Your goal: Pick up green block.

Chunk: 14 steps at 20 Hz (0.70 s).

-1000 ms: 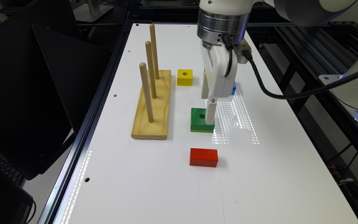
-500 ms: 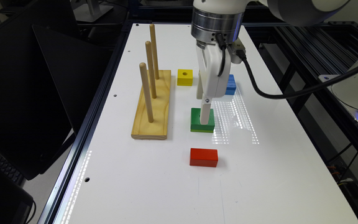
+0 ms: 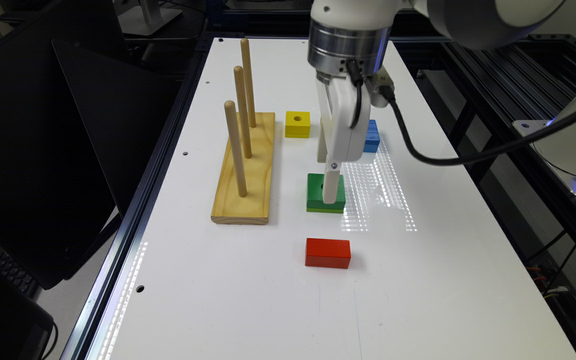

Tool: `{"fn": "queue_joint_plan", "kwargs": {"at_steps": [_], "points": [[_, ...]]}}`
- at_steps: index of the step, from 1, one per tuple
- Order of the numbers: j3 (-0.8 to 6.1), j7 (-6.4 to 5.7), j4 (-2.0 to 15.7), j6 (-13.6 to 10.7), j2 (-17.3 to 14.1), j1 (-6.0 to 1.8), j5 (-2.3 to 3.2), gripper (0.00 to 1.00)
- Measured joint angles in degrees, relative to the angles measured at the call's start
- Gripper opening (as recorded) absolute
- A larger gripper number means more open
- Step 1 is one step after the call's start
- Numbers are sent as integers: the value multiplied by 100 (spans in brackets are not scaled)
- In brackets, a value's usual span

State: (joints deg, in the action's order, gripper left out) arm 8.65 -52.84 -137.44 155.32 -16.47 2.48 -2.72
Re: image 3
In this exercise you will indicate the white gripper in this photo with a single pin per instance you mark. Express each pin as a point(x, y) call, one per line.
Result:
point(338, 142)

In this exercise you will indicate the green wooden block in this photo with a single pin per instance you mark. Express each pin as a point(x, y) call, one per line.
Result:
point(315, 202)

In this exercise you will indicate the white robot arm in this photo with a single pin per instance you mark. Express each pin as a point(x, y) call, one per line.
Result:
point(347, 46)

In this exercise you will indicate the yellow wooden block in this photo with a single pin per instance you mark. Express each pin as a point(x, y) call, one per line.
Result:
point(297, 124)

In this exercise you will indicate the blue wooden block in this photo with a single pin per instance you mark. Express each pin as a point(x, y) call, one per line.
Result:
point(372, 140)

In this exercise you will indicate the red wooden block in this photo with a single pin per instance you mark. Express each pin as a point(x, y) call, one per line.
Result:
point(329, 253)

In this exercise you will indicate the wooden peg base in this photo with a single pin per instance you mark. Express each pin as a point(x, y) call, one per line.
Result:
point(253, 209)

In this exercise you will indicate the front wooden peg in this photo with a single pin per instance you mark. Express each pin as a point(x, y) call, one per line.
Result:
point(236, 150)

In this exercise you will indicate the wooden peg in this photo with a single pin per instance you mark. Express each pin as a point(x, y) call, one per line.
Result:
point(236, 150)
point(243, 113)
point(248, 81)

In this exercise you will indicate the middle wooden peg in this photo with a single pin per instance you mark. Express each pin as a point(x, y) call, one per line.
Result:
point(243, 113)

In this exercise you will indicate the rear wooden peg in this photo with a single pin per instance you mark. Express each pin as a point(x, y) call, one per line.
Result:
point(248, 81)

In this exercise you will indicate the silver monitor stand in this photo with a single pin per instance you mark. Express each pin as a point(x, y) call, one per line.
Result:
point(147, 18)

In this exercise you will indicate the black monitor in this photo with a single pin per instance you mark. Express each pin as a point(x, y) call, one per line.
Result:
point(78, 125)

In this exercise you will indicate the black keyboard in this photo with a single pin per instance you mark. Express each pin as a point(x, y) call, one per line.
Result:
point(17, 276)

